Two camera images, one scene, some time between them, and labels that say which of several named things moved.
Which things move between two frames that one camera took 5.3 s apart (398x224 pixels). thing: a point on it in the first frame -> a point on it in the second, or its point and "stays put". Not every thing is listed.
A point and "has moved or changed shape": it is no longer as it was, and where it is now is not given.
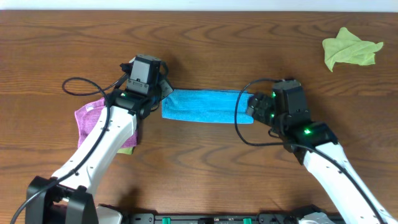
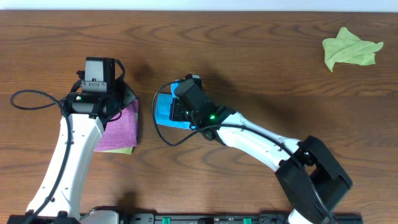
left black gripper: [166, 88] -> [129, 94]
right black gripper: [257, 108] -> [175, 113]
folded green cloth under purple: [127, 150] stays put
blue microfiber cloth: [219, 106] has moved or changed shape
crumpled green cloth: [347, 48] stays put
